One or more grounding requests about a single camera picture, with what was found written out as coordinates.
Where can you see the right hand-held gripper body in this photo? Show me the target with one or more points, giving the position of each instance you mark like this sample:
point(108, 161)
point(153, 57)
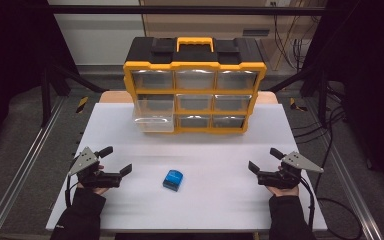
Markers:
point(278, 179)

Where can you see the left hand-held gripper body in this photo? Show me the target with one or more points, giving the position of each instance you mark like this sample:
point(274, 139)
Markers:
point(105, 180)

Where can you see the small blue box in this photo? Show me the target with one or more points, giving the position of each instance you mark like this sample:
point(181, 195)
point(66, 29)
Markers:
point(173, 180)

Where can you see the clear plastic drawer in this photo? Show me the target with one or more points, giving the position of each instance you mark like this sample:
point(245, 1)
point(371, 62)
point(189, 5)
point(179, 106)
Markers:
point(153, 120)

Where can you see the yellow black storage organizer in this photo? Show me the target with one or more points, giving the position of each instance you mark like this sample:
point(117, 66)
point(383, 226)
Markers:
point(193, 53)

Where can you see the person's left hand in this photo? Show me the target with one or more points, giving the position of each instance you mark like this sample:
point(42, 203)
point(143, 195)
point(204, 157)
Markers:
point(98, 191)

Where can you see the person's right hand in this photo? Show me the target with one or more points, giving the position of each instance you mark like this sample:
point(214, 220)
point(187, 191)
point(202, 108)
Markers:
point(285, 192)

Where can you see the yellow black hazard tape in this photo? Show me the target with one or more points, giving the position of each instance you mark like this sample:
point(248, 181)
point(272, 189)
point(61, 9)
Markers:
point(82, 104)
point(293, 104)

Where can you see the black metal stand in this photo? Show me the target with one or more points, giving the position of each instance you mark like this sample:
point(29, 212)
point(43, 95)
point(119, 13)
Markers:
point(45, 100)
point(322, 100)

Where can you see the set of clear organizer drawers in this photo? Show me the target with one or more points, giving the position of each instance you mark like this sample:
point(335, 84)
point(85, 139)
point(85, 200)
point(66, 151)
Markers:
point(195, 80)

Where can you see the dark curtain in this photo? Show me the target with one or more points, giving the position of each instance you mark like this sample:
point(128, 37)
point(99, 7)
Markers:
point(373, 83)
point(10, 66)

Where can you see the black horizontal bar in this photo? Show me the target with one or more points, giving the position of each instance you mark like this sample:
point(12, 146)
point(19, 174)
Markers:
point(180, 10)

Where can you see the aluminium rail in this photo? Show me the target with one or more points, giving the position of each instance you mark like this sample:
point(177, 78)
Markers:
point(353, 190)
point(20, 173)

